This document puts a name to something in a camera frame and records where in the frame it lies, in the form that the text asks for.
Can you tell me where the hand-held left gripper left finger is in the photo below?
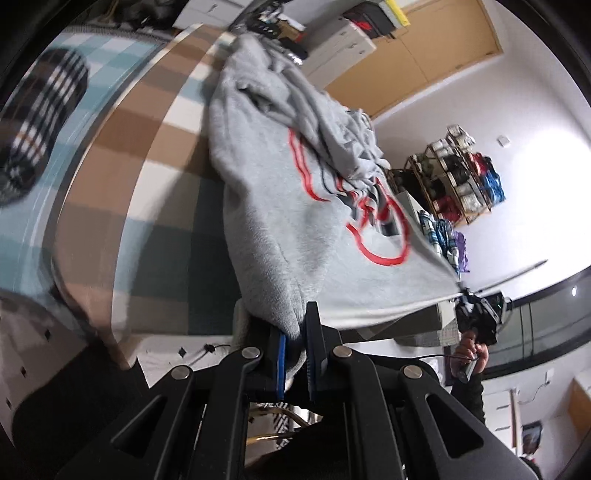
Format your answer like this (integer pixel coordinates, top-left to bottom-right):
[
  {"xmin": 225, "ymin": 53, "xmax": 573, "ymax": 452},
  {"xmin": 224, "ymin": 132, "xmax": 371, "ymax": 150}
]
[{"xmin": 55, "ymin": 330, "xmax": 289, "ymax": 480}]

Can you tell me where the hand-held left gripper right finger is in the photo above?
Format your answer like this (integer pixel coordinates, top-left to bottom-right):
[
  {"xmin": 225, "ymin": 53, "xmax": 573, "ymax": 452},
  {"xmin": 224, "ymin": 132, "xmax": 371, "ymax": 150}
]
[{"xmin": 302, "ymin": 301, "xmax": 539, "ymax": 480}]

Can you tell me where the grey printed hoodie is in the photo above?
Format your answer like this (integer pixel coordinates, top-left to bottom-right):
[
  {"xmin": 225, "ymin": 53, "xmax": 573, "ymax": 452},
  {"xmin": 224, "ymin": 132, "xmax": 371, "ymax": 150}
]
[{"xmin": 203, "ymin": 34, "xmax": 465, "ymax": 393}]

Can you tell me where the person's right forearm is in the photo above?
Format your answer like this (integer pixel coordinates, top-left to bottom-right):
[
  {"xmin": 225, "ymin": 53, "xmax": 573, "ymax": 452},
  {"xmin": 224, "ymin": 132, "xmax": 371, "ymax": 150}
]
[{"xmin": 450, "ymin": 374, "xmax": 488, "ymax": 425}]

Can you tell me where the person's right hand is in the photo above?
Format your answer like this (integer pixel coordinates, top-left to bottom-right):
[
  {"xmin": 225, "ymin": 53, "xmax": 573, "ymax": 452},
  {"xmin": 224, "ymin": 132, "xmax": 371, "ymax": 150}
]
[{"xmin": 450, "ymin": 333, "xmax": 490, "ymax": 384}]

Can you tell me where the purple cloth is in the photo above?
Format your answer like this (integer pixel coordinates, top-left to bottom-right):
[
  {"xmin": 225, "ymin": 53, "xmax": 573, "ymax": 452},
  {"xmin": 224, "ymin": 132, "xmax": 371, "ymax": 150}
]
[{"xmin": 452, "ymin": 231, "xmax": 469, "ymax": 273}]

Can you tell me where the blue striped cloth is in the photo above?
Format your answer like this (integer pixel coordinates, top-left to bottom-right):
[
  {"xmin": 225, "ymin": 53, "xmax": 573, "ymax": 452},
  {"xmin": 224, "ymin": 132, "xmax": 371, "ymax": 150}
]
[{"xmin": 418, "ymin": 210, "xmax": 462, "ymax": 278}]

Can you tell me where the dark window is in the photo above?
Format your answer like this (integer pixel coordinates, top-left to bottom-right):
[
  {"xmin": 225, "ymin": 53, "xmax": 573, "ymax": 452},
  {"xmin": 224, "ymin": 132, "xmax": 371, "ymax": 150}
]
[{"xmin": 480, "ymin": 265, "xmax": 591, "ymax": 381}]

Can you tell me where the wooden shoe rack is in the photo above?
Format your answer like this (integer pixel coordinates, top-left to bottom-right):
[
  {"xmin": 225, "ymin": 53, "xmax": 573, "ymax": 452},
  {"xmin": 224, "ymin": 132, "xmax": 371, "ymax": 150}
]
[{"xmin": 405, "ymin": 141, "xmax": 492, "ymax": 227}]

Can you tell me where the checked bed sheet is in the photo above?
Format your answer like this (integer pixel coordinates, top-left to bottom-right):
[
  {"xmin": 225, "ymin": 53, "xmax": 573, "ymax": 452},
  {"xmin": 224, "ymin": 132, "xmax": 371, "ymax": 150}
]
[{"xmin": 0, "ymin": 23, "xmax": 259, "ymax": 365}]

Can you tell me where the wooden door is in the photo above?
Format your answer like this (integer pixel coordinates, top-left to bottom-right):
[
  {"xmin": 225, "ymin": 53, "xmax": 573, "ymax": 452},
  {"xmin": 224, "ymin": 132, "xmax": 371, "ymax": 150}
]
[{"xmin": 323, "ymin": 0, "xmax": 503, "ymax": 118}]

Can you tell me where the white cabinet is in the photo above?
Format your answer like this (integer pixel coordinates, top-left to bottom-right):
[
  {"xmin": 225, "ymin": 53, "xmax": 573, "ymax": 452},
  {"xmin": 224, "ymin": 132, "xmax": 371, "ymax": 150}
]
[{"xmin": 302, "ymin": 17, "xmax": 377, "ymax": 88}]

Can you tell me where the yellow shoe box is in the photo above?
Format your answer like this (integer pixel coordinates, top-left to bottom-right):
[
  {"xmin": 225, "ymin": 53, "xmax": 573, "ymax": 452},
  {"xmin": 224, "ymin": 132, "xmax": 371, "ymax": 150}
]
[{"xmin": 381, "ymin": 0, "xmax": 409, "ymax": 27}]

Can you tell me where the dark plaid blanket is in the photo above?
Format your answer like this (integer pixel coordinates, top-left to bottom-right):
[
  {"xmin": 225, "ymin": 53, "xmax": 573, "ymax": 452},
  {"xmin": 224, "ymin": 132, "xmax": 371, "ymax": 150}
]
[{"xmin": 0, "ymin": 48, "xmax": 90, "ymax": 206}]

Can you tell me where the white desk with drawers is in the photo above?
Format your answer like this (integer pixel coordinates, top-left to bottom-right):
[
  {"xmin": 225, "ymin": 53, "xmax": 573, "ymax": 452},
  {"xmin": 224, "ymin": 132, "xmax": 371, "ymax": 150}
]
[{"xmin": 173, "ymin": 0, "xmax": 259, "ymax": 28}]

